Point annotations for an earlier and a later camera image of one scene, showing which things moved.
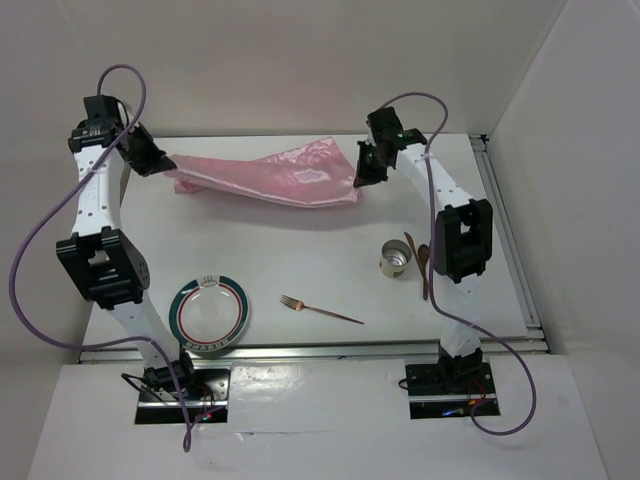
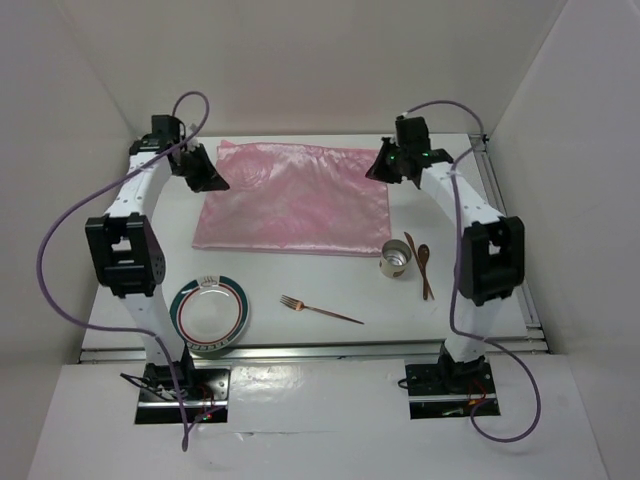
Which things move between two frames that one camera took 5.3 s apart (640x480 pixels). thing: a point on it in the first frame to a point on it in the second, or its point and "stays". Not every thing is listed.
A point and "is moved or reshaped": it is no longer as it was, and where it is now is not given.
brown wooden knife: [416, 255] stays
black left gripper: [155, 162] to [207, 179]
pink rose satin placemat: [311, 174] is moved or reshaped
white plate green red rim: [208, 314] stays
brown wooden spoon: [423, 253] stays
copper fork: [298, 305] stays
